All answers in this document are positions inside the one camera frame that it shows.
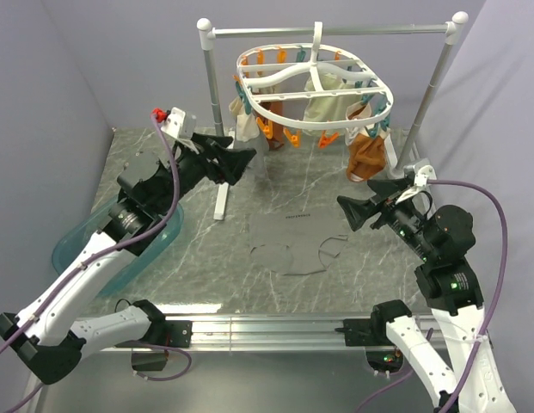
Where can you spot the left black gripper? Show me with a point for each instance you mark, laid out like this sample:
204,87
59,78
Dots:
230,165

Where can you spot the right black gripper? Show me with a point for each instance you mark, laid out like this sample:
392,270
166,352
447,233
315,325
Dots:
357,209

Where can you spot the orange front clip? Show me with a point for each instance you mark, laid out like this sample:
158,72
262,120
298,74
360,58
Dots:
326,139

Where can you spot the white oval clip hanger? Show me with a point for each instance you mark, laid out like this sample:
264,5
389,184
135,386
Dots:
295,72

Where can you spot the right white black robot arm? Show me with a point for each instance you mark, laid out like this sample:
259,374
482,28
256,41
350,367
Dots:
470,382

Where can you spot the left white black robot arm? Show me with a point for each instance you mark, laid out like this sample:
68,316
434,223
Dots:
149,193

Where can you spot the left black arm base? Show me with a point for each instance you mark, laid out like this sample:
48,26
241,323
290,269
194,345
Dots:
160,345

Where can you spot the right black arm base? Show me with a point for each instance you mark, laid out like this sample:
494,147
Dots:
380,353

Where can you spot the grey beige hanging underwear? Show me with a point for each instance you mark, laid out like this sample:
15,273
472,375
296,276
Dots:
249,136

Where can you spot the orange hanging underwear right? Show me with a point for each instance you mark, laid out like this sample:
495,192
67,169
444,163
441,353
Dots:
366,158

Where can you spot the rust hanging underwear back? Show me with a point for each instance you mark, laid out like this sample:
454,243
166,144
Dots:
275,138

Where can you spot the cream hanging underwear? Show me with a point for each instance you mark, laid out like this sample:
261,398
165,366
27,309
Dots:
324,109

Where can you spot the silver white drying rack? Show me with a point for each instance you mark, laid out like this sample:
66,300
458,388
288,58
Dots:
452,31

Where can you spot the teal plastic basin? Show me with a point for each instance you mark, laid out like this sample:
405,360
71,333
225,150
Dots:
73,242

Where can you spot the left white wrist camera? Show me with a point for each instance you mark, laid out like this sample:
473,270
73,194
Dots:
179,124

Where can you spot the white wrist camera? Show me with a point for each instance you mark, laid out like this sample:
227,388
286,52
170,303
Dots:
179,124
422,172

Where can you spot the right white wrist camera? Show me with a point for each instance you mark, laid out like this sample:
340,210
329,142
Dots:
422,172

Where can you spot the aluminium mounting rail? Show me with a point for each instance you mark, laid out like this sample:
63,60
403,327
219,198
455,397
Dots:
215,333

